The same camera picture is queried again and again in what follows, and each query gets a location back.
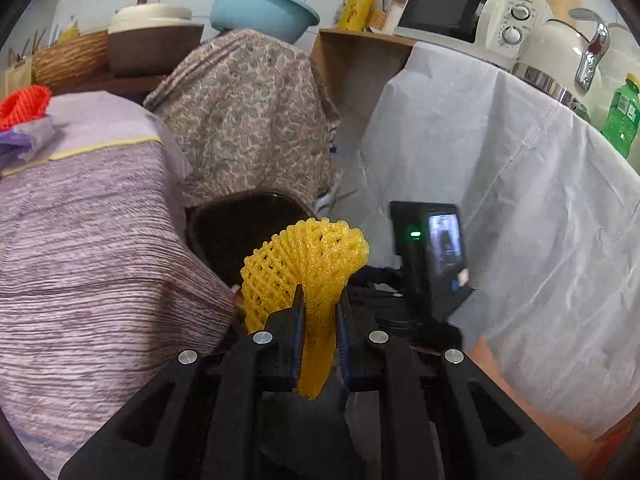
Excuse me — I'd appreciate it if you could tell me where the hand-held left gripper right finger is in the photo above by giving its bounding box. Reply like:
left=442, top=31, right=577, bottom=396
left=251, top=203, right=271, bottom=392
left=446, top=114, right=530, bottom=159
left=336, top=292, right=583, bottom=480

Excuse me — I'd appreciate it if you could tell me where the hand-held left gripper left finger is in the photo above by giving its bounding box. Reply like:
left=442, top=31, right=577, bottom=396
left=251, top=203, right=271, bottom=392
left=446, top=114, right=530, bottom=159
left=59, top=285, right=306, bottom=480

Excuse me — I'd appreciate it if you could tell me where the yellow foam net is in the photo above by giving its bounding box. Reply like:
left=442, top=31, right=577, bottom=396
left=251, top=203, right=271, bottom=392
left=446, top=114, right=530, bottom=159
left=241, top=217, right=370, bottom=402

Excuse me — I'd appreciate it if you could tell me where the dark brown trash bin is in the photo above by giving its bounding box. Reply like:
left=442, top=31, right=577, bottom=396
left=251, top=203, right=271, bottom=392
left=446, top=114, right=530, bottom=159
left=186, top=189, right=317, bottom=293

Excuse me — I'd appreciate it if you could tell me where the lilac plastic bag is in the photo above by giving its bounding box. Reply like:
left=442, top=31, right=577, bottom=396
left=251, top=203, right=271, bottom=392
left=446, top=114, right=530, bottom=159
left=0, top=119, right=55, bottom=162

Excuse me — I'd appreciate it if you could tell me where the orange foam net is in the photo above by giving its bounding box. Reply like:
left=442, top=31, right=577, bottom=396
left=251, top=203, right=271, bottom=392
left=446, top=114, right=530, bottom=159
left=0, top=85, right=53, bottom=132

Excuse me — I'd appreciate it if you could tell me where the white cloth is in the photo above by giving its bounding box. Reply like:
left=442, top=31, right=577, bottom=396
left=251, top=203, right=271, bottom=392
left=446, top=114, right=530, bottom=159
left=332, top=41, right=640, bottom=442

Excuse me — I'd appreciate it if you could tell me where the wooden cabinet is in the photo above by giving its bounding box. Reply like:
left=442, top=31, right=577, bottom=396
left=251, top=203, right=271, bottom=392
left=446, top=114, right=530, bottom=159
left=312, top=29, right=417, bottom=128

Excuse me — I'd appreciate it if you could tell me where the floral cloth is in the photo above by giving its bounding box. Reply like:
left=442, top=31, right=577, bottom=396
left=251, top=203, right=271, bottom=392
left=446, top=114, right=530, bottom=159
left=143, top=29, right=342, bottom=209

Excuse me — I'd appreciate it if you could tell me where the white electric kettle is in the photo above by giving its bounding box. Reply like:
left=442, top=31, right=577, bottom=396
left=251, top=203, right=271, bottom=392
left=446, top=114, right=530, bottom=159
left=512, top=8, right=612, bottom=112

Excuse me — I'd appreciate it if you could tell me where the green soda bottle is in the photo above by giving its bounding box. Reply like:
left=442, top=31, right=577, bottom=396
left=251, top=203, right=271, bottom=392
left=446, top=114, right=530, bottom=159
left=601, top=74, right=640, bottom=159

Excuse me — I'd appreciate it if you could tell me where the glass jar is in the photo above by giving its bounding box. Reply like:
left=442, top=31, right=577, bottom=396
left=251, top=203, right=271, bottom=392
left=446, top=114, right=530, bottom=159
left=367, top=0, right=409, bottom=34

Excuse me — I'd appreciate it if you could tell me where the white microwave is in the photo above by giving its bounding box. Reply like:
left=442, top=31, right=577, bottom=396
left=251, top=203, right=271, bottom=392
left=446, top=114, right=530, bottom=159
left=395, top=0, right=554, bottom=72

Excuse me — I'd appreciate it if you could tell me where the light blue basin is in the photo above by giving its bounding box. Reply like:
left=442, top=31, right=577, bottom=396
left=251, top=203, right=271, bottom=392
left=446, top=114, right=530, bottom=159
left=211, top=0, right=321, bottom=45

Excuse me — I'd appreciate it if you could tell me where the wooden counter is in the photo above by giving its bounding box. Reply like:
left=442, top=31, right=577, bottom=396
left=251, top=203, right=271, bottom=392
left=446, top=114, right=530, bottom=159
left=0, top=67, right=167, bottom=107

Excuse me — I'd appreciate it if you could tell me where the brown and cream rice cooker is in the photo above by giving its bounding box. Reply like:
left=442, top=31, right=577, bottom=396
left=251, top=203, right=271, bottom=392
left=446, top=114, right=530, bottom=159
left=107, top=4, right=206, bottom=77

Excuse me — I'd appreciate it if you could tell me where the wicker basket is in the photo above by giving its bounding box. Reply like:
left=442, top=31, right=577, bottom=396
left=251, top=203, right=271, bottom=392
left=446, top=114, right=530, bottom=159
left=32, top=30, right=111, bottom=89

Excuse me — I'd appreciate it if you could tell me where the yellow soap bottle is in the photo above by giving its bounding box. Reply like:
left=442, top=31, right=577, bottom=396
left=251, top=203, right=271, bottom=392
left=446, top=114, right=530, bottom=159
left=57, top=15, right=81, bottom=44

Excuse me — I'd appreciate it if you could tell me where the beige chopstick holder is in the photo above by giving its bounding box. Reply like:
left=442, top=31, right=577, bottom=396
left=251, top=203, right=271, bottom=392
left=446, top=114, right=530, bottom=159
left=4, top=30, right=47, bottom=97

